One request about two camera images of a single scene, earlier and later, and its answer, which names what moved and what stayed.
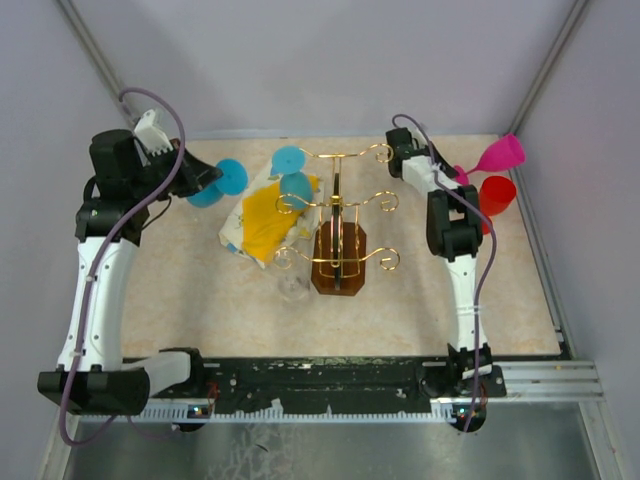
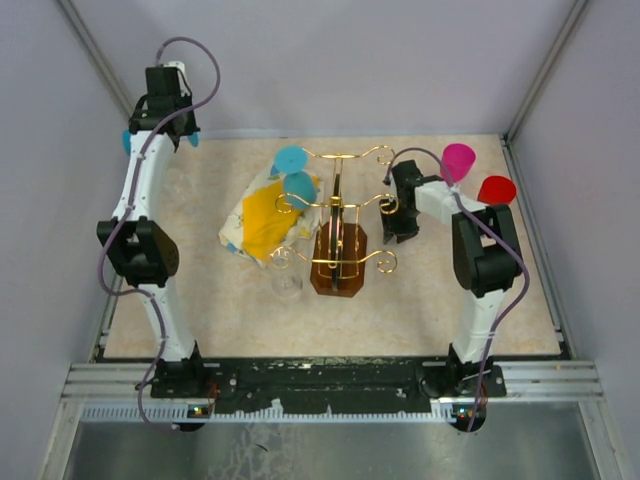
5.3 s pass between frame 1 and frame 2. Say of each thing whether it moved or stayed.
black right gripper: moved
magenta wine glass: moved
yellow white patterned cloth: stayed
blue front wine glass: moved
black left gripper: moved
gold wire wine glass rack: stayed
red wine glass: stayed
